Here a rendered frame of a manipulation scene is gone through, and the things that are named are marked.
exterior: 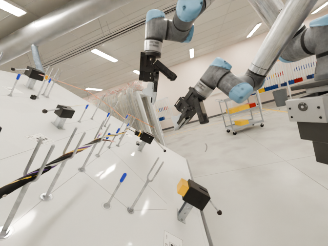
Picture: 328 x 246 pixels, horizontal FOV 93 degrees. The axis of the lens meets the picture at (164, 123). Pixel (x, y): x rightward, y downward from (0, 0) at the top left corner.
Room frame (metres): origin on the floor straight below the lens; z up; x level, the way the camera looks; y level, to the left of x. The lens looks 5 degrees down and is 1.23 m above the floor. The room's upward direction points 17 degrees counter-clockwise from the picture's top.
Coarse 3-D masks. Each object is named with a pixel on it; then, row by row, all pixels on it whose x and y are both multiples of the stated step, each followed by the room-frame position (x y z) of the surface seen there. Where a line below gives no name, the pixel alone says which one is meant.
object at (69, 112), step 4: (56, 108) 0.50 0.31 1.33; (60, 108) 0.51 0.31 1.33; (64, 108) 0.51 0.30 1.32; (68, 108) 0.53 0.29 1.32; (44, 112) 0.47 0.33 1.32; (56, 112) 0.51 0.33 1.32; (60, 112) 0.51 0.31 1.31; (64, 112) 0.51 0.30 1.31; (68, 112) 0.53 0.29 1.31; (72, 112) 0.54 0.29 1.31; (60, 116) 0.51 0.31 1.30; (64, 116) 0.52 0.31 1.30; (68, 116) 0.53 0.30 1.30; (72, 116) 0.55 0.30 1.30; (56, 120) 0.53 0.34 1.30; (60, 120) 0.52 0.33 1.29; (64, 120) 0.54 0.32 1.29; (56, 124) 0.53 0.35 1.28; (60, 124) 0.53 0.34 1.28; (60, 128) 0.52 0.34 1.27; (64, 128) 0.54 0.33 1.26
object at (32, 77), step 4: (12, 68) 0.65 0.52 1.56; (28, 68) 0.70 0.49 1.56; (32, 68) 0.70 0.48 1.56; (24, 72) 0.71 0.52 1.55; (28, 72) 0.70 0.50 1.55; (32, 72) 0.70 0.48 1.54; (36, 72) 0.71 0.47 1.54; (40, 72) 0.72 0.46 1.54; (28, 76) 0.70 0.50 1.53; (32, 76) 0.70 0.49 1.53; (36, 76) 0.72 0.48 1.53; (40, 76) 0.73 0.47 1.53; (28, 80) 0.72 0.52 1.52; (32, 80) 0.72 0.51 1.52; (36, 80) 0.73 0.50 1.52; (40, 80) 0.74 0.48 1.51; (24, 84) 0.73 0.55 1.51; (28, 84) 0.72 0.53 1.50; (32, 84) 0.73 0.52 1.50; (28, 88) 0.71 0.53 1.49; (32, 88) 0.74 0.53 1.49
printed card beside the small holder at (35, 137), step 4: (24, 136) 0.40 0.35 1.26; (28, 136) 0.40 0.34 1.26; (32, 136) 0.41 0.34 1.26; (36, 136) 0.42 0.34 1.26; (40, 136) 0.43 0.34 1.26; (44, 136) 0.44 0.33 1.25; (32, 140) 0.40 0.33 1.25; (36, 140) 0.41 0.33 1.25; (44, 140) 0.42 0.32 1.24; (48, 140) 0.43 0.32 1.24; (52, 140) 0.44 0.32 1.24; (44, 144) 0.41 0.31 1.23
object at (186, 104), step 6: (192, 90) 0.67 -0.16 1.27; (186, 96) 0.70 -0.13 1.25; (192, 96) 0.68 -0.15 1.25; (198, 96) 0.64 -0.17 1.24; (180, 102) 0.71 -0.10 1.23; (186, 102) 0.68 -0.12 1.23; (192, 102) 0.68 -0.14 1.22; (180, 108) 0.70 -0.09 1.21; (186, 108) 0.67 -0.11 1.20; (192, 108) 0.67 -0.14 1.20; (186, 114) 0.67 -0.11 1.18; (192, 114) 0.70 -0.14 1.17
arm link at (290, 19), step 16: (288, 0) 0.49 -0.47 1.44; (304, 0) 0.46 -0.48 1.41; (288, 16) 0.49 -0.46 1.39; (304, 16) 0.48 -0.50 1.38; (272, 32) 0.53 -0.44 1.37; (288, 32) 0.51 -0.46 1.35; (272, 48) 0.54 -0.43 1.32; (256, 64) 0.59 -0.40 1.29; (272, 64) 0.57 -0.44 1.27; (256, 80) 0.61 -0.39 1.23
